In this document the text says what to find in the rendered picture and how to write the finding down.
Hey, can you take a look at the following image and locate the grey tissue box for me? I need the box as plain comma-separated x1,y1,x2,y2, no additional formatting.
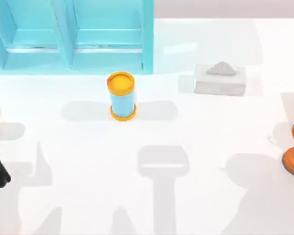
194,61,247,97

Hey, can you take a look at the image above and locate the blue and orange can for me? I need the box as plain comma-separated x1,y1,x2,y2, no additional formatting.
106,71,138,122

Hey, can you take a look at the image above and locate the light blue rack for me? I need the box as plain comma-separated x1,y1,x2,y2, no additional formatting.
0,0,154,76

